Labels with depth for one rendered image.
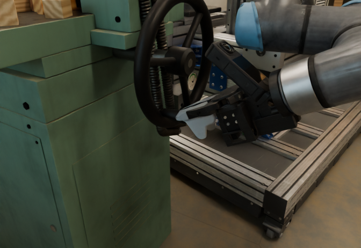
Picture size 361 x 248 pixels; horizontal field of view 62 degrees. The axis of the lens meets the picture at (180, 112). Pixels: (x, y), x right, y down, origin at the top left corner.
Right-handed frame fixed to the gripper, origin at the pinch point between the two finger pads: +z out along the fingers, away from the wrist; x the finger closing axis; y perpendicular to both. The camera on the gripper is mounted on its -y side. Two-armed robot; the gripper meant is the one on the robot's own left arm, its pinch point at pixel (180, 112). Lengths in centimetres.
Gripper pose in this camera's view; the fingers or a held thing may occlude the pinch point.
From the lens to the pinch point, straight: 56.0
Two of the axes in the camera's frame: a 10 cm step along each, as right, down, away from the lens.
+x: 5.2, -3.8, 7.7
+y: 4.3, 8.9, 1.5
